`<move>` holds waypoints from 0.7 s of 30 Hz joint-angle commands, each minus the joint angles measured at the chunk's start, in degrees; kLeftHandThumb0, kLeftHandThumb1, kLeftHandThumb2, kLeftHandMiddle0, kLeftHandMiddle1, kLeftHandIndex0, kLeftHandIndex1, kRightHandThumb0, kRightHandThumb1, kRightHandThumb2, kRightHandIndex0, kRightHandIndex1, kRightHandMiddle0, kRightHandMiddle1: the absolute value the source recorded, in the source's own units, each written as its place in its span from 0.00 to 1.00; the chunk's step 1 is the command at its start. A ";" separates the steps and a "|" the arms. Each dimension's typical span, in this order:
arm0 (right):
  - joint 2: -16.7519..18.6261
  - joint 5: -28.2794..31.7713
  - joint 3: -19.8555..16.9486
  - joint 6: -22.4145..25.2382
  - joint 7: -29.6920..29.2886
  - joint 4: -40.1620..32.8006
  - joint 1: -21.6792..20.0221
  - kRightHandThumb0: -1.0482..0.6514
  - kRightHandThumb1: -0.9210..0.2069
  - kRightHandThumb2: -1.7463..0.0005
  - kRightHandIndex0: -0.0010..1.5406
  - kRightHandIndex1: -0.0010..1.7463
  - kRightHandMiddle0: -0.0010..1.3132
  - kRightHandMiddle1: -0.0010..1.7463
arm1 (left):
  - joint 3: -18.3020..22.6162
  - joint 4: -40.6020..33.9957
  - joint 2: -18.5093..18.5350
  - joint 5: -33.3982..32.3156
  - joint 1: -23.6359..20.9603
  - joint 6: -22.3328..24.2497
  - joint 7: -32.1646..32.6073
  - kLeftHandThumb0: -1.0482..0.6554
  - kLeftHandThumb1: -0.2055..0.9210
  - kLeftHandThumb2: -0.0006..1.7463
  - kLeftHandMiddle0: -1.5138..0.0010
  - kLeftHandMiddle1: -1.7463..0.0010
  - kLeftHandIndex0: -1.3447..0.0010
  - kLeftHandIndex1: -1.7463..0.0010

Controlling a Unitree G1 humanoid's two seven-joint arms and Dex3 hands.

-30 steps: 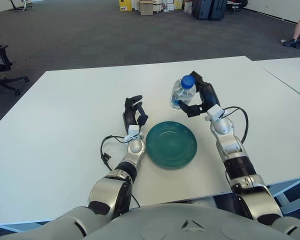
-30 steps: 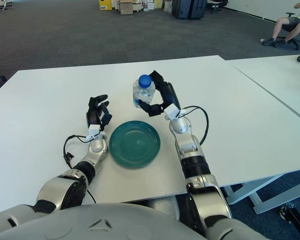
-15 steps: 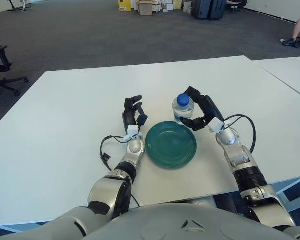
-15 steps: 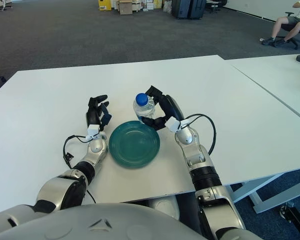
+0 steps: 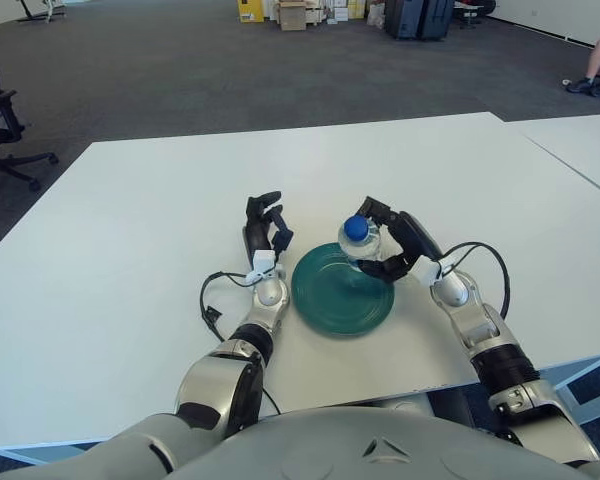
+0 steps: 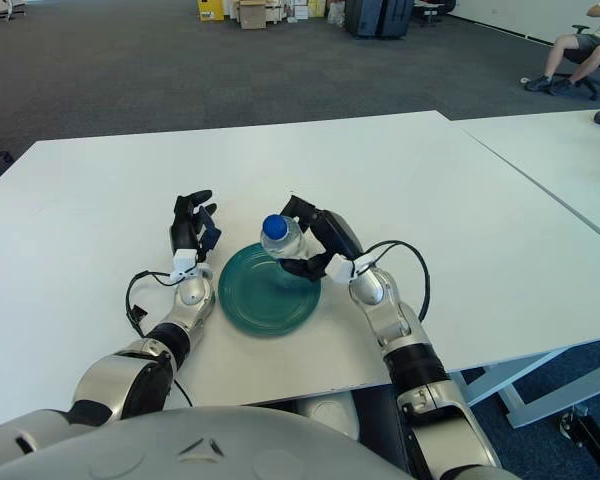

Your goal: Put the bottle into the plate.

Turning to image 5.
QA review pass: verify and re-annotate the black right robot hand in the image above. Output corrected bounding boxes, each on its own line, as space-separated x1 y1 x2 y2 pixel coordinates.
355 195 442 285

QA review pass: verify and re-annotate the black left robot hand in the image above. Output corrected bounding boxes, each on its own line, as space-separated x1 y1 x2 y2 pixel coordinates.
242 189 294 261

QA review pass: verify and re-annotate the clear bottle with blue cap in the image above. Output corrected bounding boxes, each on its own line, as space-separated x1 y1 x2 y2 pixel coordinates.
337 214 384 289

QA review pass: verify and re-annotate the green round plate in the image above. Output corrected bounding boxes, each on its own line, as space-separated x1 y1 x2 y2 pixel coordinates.
290 242 397 341

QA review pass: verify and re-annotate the grey robot torso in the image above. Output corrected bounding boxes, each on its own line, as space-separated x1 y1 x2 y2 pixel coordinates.
169 404 600 480

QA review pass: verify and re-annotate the brown cardboard box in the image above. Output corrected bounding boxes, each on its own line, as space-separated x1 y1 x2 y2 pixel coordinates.
278 0 307 32

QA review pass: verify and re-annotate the yellow box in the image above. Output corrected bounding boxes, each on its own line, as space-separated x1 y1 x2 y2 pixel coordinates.
236 0 265 24

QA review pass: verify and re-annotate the stack of white boxes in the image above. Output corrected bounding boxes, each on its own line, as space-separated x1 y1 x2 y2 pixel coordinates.
304 0 367 25

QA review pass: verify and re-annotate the black and red rolling chair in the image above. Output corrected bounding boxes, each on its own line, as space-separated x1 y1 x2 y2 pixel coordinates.
452 0 497 30

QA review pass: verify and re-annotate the seated person in shorts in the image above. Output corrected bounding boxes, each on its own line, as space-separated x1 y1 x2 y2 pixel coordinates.
565 35 600 97

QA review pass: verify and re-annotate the black office chair with armrest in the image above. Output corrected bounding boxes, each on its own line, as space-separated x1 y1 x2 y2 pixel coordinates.
0 34 60 194

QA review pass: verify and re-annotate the white table leg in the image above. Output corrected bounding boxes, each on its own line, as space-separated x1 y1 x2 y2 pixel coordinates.
0 439 96 466

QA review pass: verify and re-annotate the black and white floor stand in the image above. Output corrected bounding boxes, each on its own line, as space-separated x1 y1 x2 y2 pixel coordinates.
14 0 66 24

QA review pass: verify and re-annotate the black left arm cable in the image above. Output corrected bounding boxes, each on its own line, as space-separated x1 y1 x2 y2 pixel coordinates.
198 271 282 416

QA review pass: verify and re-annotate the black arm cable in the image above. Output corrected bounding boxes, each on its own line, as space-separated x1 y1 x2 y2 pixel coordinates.
198 271 282 416
437 241 511 321

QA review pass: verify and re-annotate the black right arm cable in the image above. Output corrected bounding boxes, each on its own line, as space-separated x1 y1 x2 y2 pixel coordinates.
437 241 511 321

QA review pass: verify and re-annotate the white table leg frame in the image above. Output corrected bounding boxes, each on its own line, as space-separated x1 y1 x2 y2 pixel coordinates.
549 352 600 426

